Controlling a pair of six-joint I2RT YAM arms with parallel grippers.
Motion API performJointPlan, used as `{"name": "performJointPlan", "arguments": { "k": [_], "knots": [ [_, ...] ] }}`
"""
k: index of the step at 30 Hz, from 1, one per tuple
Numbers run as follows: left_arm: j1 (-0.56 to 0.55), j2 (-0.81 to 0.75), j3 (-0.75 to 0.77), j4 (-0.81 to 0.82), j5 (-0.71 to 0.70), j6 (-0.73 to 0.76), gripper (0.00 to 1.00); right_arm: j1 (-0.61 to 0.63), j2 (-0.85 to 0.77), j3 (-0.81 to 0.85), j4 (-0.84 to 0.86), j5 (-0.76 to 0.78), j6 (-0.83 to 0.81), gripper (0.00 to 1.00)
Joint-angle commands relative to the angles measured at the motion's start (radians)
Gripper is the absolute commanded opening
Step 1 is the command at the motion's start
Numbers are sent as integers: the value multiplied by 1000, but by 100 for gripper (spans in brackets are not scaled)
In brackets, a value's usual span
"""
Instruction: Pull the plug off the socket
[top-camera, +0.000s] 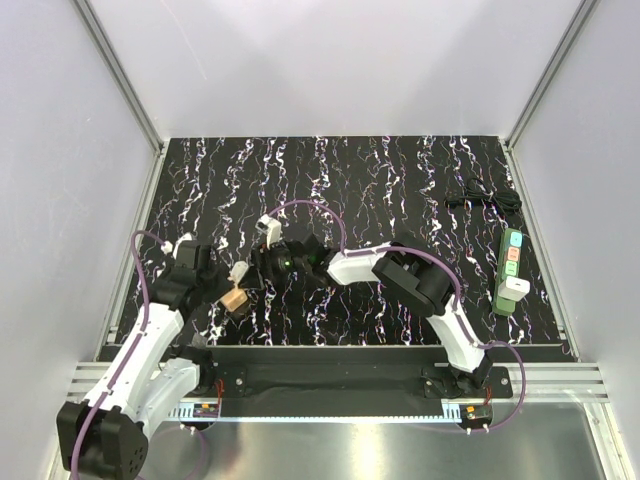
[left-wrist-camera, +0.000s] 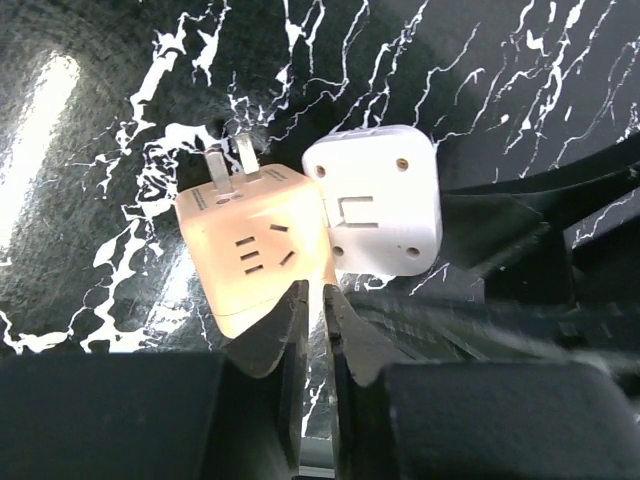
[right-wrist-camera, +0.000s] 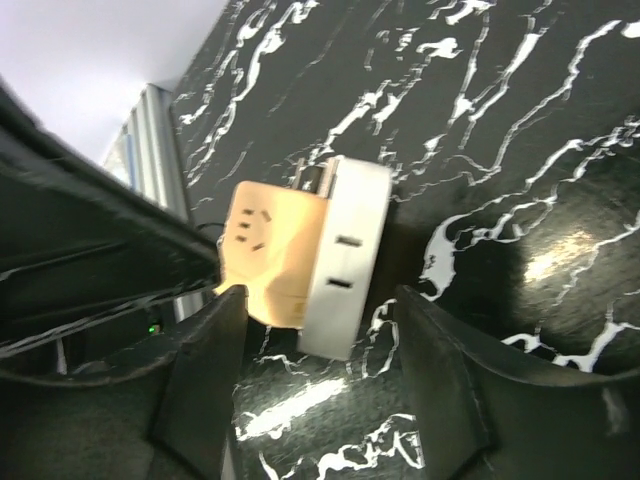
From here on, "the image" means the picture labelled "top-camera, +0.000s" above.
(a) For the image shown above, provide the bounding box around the metal front tray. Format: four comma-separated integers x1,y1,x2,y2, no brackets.
139,404,621,479

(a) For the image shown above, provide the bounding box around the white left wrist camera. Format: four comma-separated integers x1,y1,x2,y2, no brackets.
160,233,194,255

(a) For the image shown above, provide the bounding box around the aluminium frame rail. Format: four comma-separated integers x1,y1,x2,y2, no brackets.
47,0,169,480

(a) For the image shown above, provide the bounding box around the green power strip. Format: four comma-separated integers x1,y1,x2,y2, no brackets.
492,228,523,317

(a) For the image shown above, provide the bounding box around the beige cube socket adapter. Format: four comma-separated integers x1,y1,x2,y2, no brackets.
219,287,250,309

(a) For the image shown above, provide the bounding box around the black coiled cable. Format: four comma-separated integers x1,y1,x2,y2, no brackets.
444,178,523,217

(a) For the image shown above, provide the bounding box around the white charger on strip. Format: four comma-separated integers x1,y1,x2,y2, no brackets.
499,276,530,302

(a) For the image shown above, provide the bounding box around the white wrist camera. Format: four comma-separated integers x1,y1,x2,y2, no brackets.
256,214,282,249
160,233,194,255

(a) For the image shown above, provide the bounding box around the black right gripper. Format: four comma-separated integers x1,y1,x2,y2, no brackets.
238,239,311,291

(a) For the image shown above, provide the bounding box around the white plug adapter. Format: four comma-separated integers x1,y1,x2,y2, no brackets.
229,261,249,284

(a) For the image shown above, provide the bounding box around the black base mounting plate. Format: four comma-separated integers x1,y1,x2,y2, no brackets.
207,346,512,416

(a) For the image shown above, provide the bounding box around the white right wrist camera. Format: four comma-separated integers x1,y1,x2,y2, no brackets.
256,214,282,249

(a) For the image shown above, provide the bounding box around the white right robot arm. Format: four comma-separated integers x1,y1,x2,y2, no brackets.
232,232,492,397

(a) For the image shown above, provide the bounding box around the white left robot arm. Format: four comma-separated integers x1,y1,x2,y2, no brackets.
56,236,249,479

